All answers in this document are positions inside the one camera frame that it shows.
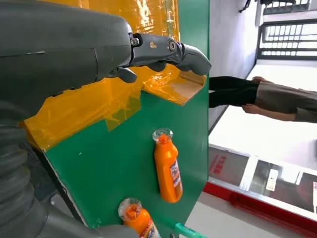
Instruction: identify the teal plastic bottle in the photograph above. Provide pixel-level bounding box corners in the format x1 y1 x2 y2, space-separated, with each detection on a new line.
173 222 208 238

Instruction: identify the black window grille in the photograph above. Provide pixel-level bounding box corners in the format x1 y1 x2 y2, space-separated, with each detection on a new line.
256 18 317 61

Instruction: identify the yellow taped cardboard box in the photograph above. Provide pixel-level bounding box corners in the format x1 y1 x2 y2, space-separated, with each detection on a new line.
20 0 207 152

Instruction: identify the green table mat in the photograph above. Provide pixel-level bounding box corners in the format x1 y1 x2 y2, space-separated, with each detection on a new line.
45 0 210 238

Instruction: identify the orange juice bottle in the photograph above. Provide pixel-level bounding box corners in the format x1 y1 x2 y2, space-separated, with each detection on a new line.
152 127 183 204
118 198 162 238

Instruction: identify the white red display cabinet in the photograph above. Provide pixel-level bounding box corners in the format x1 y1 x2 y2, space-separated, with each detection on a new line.
203 144 317 238

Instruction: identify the person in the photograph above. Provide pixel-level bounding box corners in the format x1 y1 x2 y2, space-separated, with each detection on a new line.
208 75 317 124

